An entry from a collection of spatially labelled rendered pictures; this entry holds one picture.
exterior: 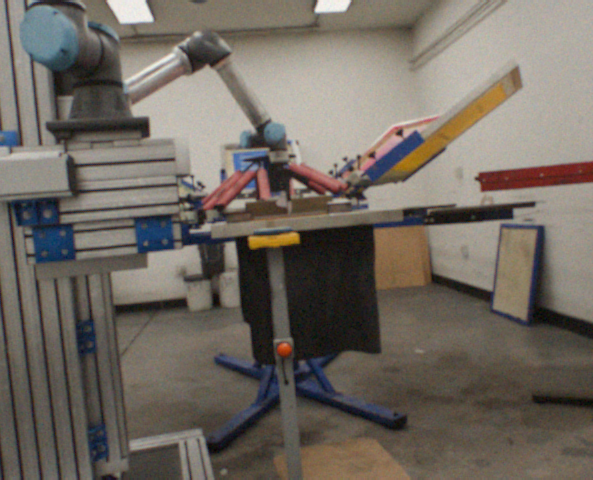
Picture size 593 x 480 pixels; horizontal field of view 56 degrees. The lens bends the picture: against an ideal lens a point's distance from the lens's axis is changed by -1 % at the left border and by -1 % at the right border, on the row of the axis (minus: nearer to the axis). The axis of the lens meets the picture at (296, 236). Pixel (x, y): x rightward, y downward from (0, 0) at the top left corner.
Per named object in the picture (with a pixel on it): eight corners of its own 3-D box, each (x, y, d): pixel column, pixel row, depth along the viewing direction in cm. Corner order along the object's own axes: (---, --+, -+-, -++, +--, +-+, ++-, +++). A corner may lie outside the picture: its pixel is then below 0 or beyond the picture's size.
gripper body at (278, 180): (269, 193, 231) (266, 164, 231) (290, 191, 232) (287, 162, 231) (271, 193, 224) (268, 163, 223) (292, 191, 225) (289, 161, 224)
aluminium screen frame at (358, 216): (403, 220, 172) (402, 208, 171) (211, 238, 166) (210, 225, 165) (351, 218, 250) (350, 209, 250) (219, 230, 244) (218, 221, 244)
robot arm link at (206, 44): (218, 14, 194) (293, 132, 209) (206, 25, 204) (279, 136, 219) (192, 30, 190) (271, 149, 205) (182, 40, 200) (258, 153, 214)
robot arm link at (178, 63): (80, 97, 182) (207, 24, 204) (73, 107, 195) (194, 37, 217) (102, 129, 186) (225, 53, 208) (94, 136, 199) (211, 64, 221)
